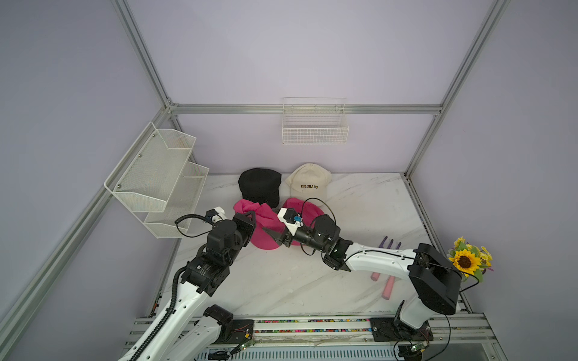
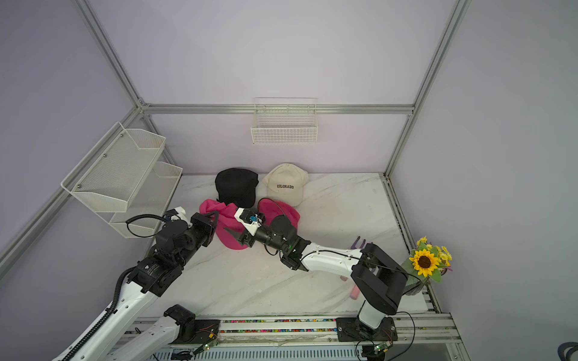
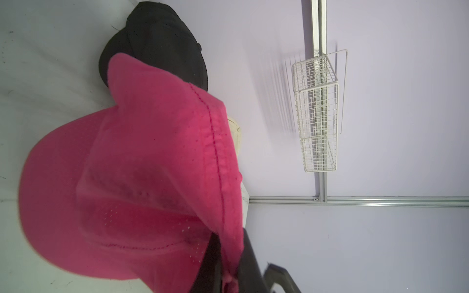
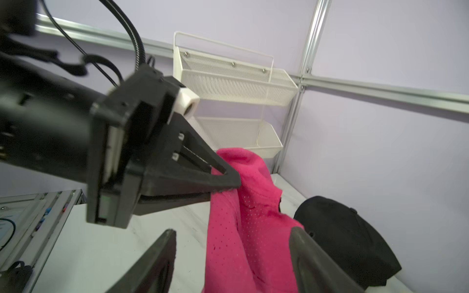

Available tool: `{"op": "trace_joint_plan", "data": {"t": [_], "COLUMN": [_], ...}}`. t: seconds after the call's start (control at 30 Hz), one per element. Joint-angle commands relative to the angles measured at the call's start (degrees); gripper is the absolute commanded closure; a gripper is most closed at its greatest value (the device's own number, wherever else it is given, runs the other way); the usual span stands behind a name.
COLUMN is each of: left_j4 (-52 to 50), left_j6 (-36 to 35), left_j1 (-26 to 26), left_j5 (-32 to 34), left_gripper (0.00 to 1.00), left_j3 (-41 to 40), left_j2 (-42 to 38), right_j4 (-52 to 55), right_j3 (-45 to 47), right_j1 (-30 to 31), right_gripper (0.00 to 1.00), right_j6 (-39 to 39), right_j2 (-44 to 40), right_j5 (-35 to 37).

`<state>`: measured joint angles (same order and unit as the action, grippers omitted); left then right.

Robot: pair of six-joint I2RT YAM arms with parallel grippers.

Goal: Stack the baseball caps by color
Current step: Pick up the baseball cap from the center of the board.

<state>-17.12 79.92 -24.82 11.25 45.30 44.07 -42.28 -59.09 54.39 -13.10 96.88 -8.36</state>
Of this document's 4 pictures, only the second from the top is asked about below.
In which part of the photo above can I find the aluminium cage frame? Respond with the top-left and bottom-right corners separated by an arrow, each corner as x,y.
0,0 -> 473,348

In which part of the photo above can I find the magenta cap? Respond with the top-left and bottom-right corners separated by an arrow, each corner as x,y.
257,198 -> 301,228
199,199 -> 248,251

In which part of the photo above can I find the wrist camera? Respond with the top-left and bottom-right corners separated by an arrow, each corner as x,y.
234,208 -> 265,236
163,207 -> 191,224

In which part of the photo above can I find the cream Colorado cap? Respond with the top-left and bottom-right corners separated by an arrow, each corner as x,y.
263,163 -> 309,207

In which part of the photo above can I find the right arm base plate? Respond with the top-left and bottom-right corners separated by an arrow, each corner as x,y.
336,317 -> 398,342

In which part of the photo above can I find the plain black cap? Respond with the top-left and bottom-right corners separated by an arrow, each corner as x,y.
215,168 -> 259,208

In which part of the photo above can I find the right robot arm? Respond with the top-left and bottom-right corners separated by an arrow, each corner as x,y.
230,208 -> 409,331

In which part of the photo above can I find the aluminium front rail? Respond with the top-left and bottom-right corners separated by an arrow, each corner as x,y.
107,313 -> 470,360

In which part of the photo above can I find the white two-tier mesh shelf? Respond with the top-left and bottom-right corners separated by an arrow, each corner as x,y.
61,123 -> 183,239

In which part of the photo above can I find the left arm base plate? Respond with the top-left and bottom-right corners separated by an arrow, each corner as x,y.
169,319 -> 221,345

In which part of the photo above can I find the white wire wall basket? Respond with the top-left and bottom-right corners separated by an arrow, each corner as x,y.
251,97 -> 319,145

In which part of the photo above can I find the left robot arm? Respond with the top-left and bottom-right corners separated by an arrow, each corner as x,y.
57,208 -> 219,360

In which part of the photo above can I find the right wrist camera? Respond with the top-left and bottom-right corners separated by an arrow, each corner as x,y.
234,208 -> 265,236

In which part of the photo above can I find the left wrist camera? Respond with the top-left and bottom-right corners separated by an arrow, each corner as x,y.
163,207 -> 191,224

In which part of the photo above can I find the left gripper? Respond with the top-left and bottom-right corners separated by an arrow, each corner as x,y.
176,211 -> 218,269

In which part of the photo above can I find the sunflower bouquet in pot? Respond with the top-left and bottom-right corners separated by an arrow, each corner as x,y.
401,237 -> 453,296

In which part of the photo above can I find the purple pink garden fork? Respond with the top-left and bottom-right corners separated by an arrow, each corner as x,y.
350,236 -> 367,250

